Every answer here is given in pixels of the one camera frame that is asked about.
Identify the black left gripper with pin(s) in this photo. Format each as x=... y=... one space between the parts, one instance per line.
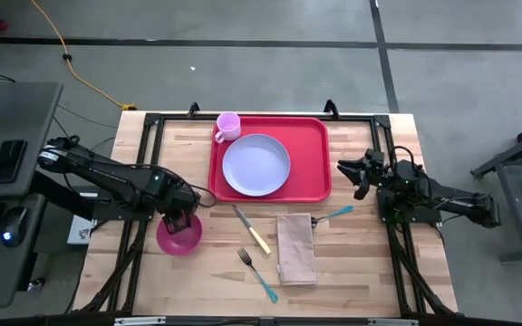
x=177 y=201

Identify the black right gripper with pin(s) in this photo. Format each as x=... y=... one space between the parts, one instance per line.
x=376 y=176

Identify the magenta plastic bowl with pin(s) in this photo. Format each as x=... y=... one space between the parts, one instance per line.
x=184 y=244

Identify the lavender plastic plate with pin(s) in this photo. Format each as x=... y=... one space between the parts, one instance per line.
x=256 y=165

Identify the beige cloth napkin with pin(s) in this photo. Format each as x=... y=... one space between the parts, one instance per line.
x=295 y=249

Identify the pale pink mug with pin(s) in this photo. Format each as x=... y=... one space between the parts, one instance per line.
x=228 y=129

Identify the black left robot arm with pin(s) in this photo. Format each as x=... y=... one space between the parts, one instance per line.
x=107 y=174

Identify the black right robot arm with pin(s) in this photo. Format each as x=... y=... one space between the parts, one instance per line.
x=451 y=197

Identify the red plastic tray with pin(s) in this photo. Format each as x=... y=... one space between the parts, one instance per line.
x=311 y=154

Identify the black table clamp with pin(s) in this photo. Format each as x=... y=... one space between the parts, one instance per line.
x=331 y=108
x=194 y=108

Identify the white printed box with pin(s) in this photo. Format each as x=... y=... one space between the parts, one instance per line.
x=80 y=232

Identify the desk caster wheel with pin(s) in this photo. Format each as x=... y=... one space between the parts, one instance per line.
x=36 y=284

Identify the black computer mouse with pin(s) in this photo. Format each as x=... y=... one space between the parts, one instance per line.
x=14 y=226

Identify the black smartphone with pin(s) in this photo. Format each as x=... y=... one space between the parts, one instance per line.
x=8 y=160

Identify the grey desk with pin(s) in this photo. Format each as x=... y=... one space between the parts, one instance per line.
x=16 y=117

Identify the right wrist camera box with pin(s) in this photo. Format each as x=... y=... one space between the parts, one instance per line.
x=374 y=156

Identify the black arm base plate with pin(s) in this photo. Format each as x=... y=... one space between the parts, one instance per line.
x=417 y=216
x=116 y=215

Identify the black aluminium table frame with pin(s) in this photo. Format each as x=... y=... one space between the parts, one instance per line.
x=179 y=117

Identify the silver metal bracket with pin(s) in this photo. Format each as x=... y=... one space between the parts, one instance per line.
x=138 y=321
x=392 y=322

